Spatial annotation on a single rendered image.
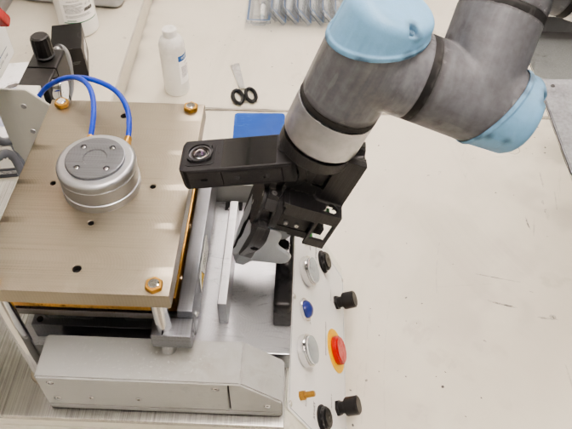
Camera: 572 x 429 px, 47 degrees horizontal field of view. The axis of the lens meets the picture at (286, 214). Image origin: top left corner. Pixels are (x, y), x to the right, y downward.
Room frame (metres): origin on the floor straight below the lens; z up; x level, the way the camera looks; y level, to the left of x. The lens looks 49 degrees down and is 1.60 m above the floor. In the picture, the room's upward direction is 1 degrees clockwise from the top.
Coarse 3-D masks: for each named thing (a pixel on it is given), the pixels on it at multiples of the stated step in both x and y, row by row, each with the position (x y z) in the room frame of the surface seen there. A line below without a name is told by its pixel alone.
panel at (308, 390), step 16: (320, 256) 0.58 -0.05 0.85; (320, 272) 0.56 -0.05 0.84; (336, 272) 0.60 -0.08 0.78; (304, 288) 0.50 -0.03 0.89; (320, 288) 0.53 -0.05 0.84; (336, 288) 0.58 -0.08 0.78; (320, 304) 0.51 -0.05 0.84; (304, 320) 0.45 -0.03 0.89; (320, 320) 0.48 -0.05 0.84; (336, 320) 0.52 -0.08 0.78; (320, 336) 0.46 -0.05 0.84; (320, 352) 0.43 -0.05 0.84; (288, 368) 0.36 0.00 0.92; (304, 368) 0.39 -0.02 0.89; (320, 368) 0.41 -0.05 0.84; (336, 368) 0.44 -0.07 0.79; (288, 384) 0.34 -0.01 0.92; (304, 384) 0.36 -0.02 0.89; (320, 384) 0.39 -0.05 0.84; (336, 384) 0.42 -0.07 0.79; (288, 400) 0.33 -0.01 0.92; (304, 400) 0.34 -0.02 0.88; (320, 400) 0.37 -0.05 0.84; (336, 400) 0.39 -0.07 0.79; (304, 416) 0.33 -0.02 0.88; (336, 416) 0.37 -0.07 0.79
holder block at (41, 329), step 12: (36, 324) 0.37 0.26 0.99; (48, 324) 0.37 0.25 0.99; (60, 324) 0.37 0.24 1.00; (72, 324) 0.37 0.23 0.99; (84, 324) 0.37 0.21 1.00; (96, 324) 0.37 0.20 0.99; (108, 324) 0.37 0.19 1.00; (120, 324) 0.38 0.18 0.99; (132, 324) 0.38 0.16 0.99; (144, 324) 0.38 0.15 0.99; (108, 336) 0.37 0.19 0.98; (120, 336) 0.37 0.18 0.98; (132, 336) 0.37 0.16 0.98; (144, 336) 0.37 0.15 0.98
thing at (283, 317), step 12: (288, 240) 0.48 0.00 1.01; (276, 264) 0.45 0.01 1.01; (288, 264) 0.45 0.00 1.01; (276, 276) 0.43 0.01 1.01; (288, 276) 0.43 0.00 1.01; (276, 288) 0.42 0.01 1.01; (288, 288) 0.42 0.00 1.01; (276, 300) 0.40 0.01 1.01; (288, 300) 0.40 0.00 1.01; (276, 312) 0.39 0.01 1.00; (288, 312) 0.39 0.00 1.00; (276, 324) 0.39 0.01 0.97; (288, 324) 0.39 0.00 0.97
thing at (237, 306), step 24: (216, 216) 0.55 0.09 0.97; (240, 216) 0.55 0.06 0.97; (216, 240) 0.51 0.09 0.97; (216, 264) 0.48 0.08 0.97; (264, 264) 0.48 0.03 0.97; (216, 288) 0.44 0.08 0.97; (240, 288) 0.44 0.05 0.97; (264, 288) 0.44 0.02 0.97; (216, 312) 0.41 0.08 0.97; (240, 312) 0.41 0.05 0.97; (264, 312) 0.41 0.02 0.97; (216, 336) 0.38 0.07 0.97; (240, 336) 0.38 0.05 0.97; (264, 336) 0.38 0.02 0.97; (288, 336) 0.38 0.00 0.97; (288, 360) 0.36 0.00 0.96
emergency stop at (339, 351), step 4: (336, 336) 0.48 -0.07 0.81; (332, 340) 0.47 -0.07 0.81; (336, 340) 0.47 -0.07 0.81; (340, 340) 0.48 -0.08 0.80; (332, 344) 0.46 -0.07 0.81; (336, 344) 0.46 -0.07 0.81; (340, 344) 0.47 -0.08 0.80; (344, 344) 0.48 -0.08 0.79; (332, 348) 0.46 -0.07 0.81; (336, 348) 0.46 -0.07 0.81; (340, 348) 0.46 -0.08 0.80; (344, 348) 0.47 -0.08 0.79; (332, 352) 0.45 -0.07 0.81; (336, 352) 0.45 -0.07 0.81; (340, 352) 0.46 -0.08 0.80; (344, 352) 0.46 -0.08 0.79; (336, 356) 0.45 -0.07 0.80; (340, 356) 0.45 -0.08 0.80; (344, 356) 0.46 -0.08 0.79; (336, 360) 0.45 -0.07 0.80; (340, 360) 0.45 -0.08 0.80; (344, 360) 0.45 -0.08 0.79; (340, 364) 0.45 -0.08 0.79
